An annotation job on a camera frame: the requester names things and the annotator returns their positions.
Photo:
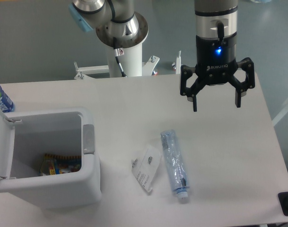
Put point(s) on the colourful snack wrapper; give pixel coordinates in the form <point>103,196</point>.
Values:
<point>55,164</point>

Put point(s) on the black device at table edge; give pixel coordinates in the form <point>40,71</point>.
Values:
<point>283,199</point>

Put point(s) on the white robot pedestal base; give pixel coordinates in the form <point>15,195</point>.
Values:
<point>123,45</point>

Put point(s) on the clear plastic packaging bag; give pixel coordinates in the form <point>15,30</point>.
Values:
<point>144,167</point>

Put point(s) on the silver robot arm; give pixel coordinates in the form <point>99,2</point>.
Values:
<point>214,18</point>

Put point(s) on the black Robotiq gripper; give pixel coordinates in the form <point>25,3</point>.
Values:
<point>216,64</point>

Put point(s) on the crushed clear plastic bottle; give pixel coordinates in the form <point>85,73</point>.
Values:
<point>174,164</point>

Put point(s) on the white trash can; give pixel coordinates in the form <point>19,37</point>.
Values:
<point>64,132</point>

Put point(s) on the blue labelled water bottle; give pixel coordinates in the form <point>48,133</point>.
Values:
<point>6,104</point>

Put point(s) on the white trash can lid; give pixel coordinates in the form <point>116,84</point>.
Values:
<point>7,137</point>

